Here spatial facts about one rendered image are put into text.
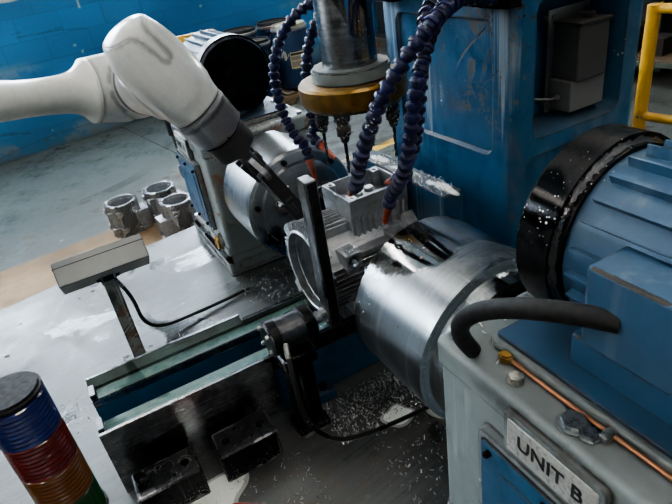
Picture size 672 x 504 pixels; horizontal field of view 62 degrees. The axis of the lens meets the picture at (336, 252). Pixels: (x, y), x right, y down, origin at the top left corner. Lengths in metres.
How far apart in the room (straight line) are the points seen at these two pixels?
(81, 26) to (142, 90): 5.52
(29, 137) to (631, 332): 6.14
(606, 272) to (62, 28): 6.10
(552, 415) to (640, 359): 0.12
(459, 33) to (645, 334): 0.69
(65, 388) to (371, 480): 0.69
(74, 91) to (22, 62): 5.30
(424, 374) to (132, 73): 0.57
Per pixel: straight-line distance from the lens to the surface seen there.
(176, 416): 0.99
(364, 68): 0.91
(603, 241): 0.50
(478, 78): 1.01
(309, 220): 0.82
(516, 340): 0.60
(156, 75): 0.86
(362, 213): 0.98
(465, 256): 0.74
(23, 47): 6.28
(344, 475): 0.97
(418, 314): 0.72
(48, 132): 6.39
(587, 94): 1.10
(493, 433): 0.62
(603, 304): 0.46
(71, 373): 1.37
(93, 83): 0.98
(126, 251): 1.16
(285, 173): 1.18
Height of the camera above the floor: 1.56
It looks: 30 degrees down
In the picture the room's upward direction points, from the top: 9 degrees counter-clockwise
